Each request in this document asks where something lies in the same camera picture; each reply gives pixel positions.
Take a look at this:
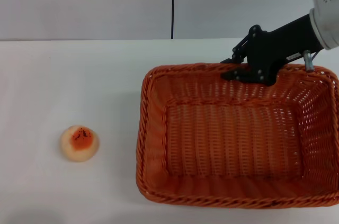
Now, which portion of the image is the round bun with orange centre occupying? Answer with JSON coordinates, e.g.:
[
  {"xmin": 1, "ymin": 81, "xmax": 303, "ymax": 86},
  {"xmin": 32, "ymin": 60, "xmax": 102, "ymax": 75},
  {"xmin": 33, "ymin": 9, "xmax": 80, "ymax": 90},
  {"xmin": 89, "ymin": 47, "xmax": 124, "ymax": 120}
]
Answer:
[{"xmin": 60, "ymin": 125, "xmax": 101, "ymax": 163}]

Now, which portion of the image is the orange woven rectangular basket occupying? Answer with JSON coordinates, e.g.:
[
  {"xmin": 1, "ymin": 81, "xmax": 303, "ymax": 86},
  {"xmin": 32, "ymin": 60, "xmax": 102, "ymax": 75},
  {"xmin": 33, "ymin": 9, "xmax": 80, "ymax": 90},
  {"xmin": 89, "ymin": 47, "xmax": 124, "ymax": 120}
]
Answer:
[{"xmin": 136, "ymin": 62, "xmax": 339, "ymax": 210}]

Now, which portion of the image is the black vertical wall strip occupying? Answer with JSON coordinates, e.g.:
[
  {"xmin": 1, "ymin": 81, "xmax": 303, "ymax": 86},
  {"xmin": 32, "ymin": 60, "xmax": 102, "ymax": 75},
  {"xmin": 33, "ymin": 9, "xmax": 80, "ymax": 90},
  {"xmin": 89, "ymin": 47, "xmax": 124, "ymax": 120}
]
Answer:
[{"xmin": 171, "ymin": 0, "xmax": 176, "ymax": 40}]

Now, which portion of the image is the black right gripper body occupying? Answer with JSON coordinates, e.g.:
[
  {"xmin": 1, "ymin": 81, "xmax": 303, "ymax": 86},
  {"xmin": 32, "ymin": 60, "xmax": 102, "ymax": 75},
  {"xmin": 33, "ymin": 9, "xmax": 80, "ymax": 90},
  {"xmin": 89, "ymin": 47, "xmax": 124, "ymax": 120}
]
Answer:
[{"xmin": 247, "ymin": 14, "xmax": 325, "ymax": 87}]

